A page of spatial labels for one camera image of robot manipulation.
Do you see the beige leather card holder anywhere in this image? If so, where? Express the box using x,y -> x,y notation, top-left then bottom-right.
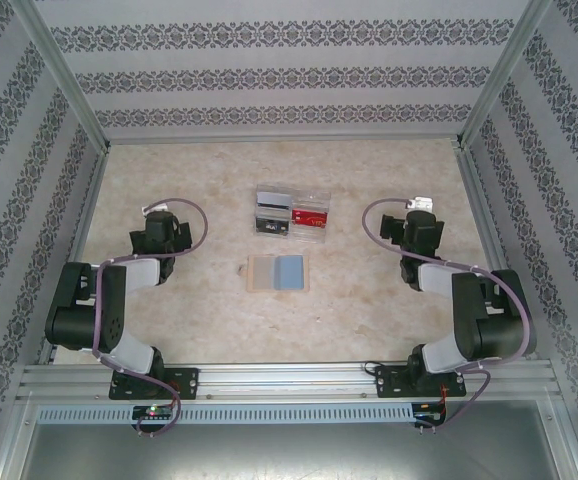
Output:
237,253 -> 312,295

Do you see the black card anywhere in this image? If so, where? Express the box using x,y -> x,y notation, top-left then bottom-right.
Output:
254,215 -> 291,237

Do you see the red VIP card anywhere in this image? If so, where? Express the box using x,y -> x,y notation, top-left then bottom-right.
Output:
291,209 -> 330,228

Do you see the silver grey card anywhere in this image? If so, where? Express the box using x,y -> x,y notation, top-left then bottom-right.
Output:
256,191 -> 292,210

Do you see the clear acrylic organizer box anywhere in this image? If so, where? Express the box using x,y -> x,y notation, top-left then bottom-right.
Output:
252,183 -> 331,246

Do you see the small controller board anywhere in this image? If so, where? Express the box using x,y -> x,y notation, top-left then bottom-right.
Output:
132,404 -> 176,422
413,402 -> 448,426

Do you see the grey metal sheet panel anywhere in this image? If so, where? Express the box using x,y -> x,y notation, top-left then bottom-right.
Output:
18,422 -> 578,480

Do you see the aluminium frame bar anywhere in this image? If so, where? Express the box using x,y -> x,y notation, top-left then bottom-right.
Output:
38,147 -> 111,366
456,147 -> 538,361

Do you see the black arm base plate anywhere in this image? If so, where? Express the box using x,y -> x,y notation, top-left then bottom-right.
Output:
108,367 -> 201,401
371,364 -> 468,400

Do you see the purple cable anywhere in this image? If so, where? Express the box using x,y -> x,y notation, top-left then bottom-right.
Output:
93,197 -> 209,437
361,198 -> 530,431

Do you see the aluminium mounting rail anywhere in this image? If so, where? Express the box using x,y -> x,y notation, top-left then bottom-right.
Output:
16,362 -> 555,401

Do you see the aluminium frame post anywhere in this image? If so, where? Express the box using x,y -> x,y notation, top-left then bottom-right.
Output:
8,0 -> 113,154
451,0 -> 555,151

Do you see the grey slotted cable duct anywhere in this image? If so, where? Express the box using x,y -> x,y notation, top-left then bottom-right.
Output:
36,402 -> 415,424

